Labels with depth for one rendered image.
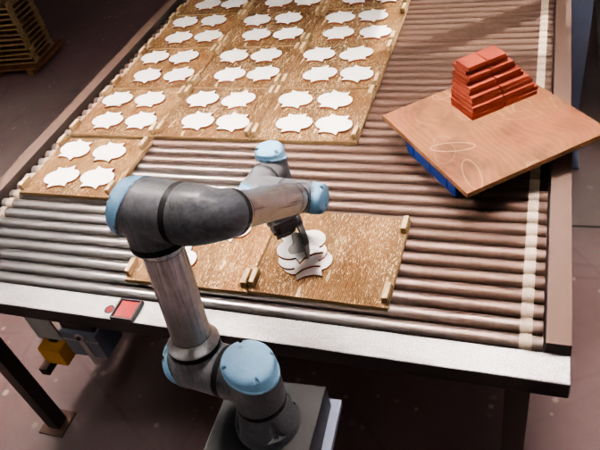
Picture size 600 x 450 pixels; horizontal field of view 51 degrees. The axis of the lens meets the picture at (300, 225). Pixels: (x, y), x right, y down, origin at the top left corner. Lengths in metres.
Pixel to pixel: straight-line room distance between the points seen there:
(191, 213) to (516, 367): 0.89
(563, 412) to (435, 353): 1.09
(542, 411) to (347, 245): 1.12
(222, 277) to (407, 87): 1.13
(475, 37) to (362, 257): 1.35
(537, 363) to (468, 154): 0.69
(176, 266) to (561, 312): 0.95
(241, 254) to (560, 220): 0.93
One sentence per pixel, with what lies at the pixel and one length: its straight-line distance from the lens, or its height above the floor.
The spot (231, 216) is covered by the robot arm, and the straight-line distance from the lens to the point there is 1.12.
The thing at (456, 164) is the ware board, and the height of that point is 1.04.
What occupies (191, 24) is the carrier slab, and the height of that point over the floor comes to 0.95.
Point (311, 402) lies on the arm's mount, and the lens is 1.54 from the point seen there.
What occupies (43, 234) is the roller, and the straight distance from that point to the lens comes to 2.39.
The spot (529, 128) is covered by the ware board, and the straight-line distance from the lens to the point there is 2.10.
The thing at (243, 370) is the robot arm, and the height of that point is 1.19.
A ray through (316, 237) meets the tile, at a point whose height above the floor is 1.02.
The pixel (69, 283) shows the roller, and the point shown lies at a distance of 2.14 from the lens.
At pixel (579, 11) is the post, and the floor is 0.86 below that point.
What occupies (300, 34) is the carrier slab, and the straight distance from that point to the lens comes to 3.05.
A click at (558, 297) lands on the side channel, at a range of 1.72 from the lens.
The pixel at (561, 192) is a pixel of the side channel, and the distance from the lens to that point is 2.01.
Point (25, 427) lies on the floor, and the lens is 3.12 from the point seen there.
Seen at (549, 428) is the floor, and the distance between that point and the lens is 2.61.
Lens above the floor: 2.26
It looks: 42 degrees down
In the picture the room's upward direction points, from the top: 14 degrees counter-clockwise
